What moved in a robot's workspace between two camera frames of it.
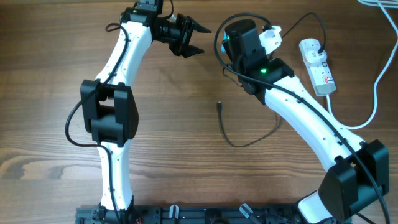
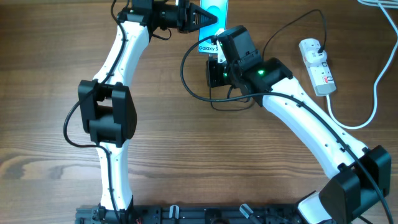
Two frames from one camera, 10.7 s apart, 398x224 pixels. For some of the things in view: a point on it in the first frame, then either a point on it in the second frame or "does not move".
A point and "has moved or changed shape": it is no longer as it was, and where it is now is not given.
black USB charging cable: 219,102 → 263,55
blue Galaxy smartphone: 222,49 has moved or changed shape
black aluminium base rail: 199,214 does not move
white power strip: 320,73 does not move
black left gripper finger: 198,28 → 199,17
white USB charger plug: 313,56 does not move
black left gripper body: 176,33 → 183,8
